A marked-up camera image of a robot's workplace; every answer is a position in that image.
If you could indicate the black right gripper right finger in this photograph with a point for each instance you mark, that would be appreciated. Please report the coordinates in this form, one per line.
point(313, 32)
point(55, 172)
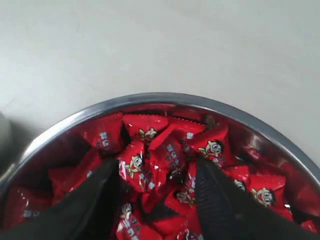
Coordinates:
point(226, 212)

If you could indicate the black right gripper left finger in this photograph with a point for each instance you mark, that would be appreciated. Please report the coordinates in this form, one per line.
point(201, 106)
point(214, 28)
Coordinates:
point(87, 213)

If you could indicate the stainless steel bowl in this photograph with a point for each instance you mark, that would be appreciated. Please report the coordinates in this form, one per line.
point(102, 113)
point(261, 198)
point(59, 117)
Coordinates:
point(177, 129)

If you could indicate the stainless steel cup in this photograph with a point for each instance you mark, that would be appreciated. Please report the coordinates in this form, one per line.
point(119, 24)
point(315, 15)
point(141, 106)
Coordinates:
point(6, 143)

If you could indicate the red candy between fingers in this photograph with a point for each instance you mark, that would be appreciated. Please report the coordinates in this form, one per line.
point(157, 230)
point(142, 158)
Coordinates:
point(138, 170)

